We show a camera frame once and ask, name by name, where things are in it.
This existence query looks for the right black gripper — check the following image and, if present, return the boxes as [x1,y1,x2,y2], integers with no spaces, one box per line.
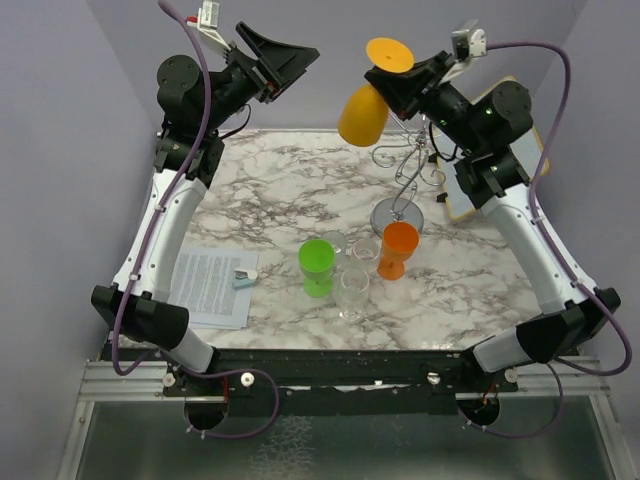
[365,51,483,156]

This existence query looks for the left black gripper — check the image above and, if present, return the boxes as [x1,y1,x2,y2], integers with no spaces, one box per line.
[201,21,320,132]

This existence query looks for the yellow plastic wine glass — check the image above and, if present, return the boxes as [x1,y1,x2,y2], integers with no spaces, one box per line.
[337,37,414,147]

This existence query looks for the orange plastic wine glass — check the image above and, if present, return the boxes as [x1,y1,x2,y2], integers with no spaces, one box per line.
[377,221,420,281]

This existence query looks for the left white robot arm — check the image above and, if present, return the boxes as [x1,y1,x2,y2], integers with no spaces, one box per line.
[91,22,320,395]

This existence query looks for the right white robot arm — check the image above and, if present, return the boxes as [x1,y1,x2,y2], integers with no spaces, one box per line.
[364,52,621,391]

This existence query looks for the chrome wine glass rack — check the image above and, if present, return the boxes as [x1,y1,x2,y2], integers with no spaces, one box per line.
[370,113,446,237]

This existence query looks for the clear wine glass left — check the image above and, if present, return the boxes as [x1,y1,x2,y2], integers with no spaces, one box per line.
[321,230,347,269]

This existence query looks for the clear wine glass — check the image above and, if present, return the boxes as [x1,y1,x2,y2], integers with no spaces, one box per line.
[351,238,381,273]
[321,230,347,269]
[336,268,370,320]

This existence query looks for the clear wine glass right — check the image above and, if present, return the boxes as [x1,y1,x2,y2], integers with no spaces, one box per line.
[351,238,381,273]

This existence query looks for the green plastic wine glass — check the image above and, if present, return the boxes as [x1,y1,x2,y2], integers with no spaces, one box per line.
[298,238,335,298]

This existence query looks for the clear wine glass front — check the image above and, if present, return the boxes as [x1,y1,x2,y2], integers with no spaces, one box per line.
[336,268,370,320]

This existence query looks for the small blue white stapler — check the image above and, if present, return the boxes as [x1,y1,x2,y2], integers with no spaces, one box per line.
[232,268,258,290]

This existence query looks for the printed paper sheets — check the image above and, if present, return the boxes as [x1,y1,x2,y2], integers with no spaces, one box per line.
[169,246,259,330]

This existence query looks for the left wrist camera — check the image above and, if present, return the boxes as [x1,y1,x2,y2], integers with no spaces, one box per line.
[186,0,232,57]

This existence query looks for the whiteboard with yellow frame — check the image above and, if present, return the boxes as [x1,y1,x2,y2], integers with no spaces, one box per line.
[434,75,551,221]

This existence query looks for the aluminium frame rails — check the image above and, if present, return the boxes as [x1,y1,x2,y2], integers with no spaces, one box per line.
[54,132,186,480]

